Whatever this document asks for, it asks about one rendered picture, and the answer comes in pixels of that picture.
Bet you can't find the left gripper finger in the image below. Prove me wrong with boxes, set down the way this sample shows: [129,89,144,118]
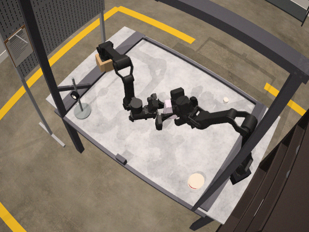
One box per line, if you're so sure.
[158,99,164,109]
[161,113,173,122]

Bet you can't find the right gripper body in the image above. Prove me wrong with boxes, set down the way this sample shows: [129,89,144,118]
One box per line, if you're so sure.
[170,87,186,126]

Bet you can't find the dark grey metal gantry frame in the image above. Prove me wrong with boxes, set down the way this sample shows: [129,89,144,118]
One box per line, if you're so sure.
[18,0,309,211]

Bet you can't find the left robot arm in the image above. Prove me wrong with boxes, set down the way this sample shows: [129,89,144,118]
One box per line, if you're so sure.
[96,41,159,122]

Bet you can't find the brown clipboard with paper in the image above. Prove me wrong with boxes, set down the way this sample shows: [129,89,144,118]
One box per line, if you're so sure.
[4,25,33,67]

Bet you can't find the black tape roll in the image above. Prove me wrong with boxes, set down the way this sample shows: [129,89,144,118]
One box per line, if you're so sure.
[70,91,80,100]

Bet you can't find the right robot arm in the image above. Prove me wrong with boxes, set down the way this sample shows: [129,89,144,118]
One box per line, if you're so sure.
[176,96,258,177]

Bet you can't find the grey ruled paper sheet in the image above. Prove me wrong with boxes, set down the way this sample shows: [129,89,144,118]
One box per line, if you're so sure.
[6,28,33,67]

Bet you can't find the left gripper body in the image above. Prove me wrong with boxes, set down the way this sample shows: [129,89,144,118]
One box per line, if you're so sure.
[142,93,163,131]

